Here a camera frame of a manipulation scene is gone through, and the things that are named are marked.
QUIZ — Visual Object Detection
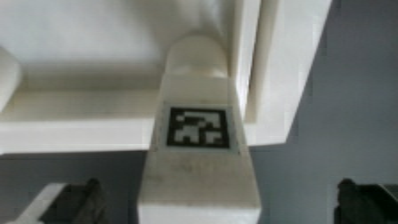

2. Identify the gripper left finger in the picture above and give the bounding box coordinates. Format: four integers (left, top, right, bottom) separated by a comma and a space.
17, 179, 111, 224

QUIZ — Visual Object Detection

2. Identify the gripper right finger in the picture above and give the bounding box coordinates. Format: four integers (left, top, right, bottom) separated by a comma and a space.
336, 178, 398, 224

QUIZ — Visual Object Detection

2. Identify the white square tabletop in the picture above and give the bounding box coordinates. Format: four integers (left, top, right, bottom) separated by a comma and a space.
0, 0, 333, 155

